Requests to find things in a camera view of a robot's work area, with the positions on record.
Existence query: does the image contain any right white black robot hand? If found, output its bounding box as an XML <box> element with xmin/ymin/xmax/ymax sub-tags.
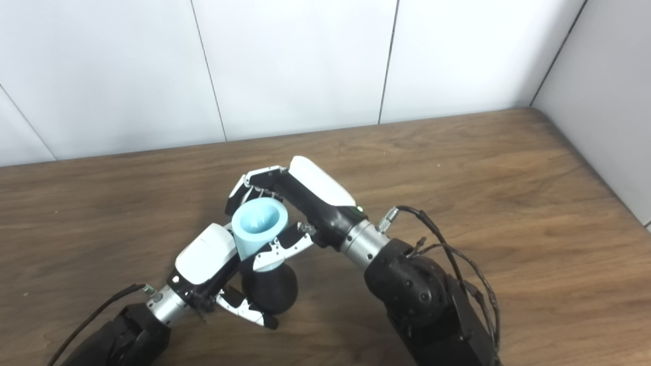
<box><xmin>225</xmin><ymin>156</ymin><xmax>369</xmax><ymax>272</ymax></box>

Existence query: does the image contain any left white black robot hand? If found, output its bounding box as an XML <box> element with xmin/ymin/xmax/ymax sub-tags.
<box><xmin>165</xmin><ymin>223</ymin><xmax>279</xmax><ymax>330</ymax></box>

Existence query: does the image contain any light-blue short hose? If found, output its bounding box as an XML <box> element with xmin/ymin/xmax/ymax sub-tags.
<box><xmin>231</xmin><ymin>198</ymin><xmax>289</xmax><ymax>272</ymax></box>

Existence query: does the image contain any black funnel-shaped nozzle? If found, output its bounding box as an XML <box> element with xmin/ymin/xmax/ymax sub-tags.
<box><xmin>242</xmin><ymin>262</ymin><xmax>299</xmax><ymax>315</ymax></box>

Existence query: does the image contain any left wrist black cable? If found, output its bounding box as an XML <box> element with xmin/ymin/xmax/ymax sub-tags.
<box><xmin>47</xmin><ymin>283</ymin><xmax>156</xmax><ymax>366</ymax></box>

